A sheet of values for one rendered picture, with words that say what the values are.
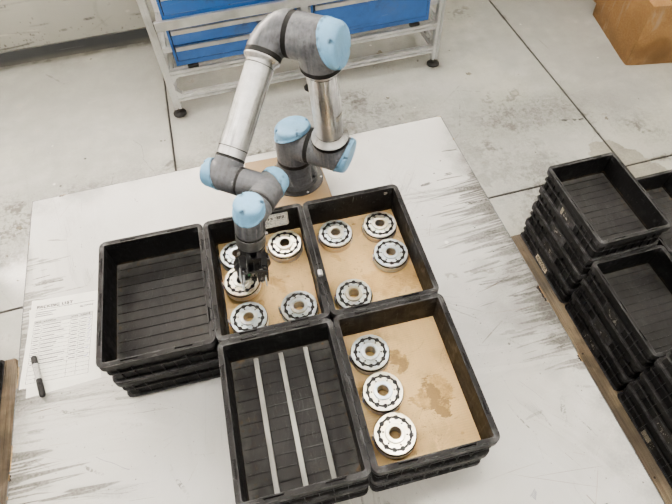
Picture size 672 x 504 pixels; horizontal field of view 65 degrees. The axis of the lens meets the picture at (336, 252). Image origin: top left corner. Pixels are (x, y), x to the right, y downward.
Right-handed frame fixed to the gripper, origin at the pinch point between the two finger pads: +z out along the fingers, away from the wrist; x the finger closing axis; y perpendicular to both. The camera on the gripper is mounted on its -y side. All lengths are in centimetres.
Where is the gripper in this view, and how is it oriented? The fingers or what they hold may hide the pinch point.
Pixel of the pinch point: (253, 278)
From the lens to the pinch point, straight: 152.1
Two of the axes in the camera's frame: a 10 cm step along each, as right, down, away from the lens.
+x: 9.7, -1.4, 2.0
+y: 2.3, 8.0, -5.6
